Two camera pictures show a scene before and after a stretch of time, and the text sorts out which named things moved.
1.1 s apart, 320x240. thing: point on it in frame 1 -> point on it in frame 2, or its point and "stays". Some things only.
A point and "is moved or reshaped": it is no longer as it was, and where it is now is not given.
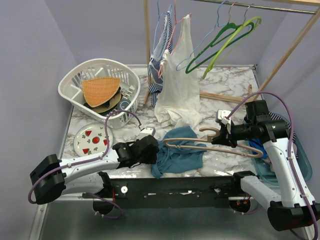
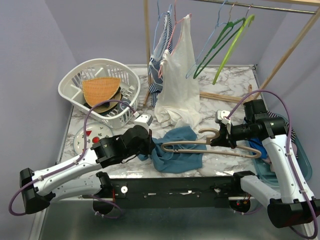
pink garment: (268, 161) stays
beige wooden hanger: (210, 138) is moved or reshaped
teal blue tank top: (172, 159) stays
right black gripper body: (229, 131) stays
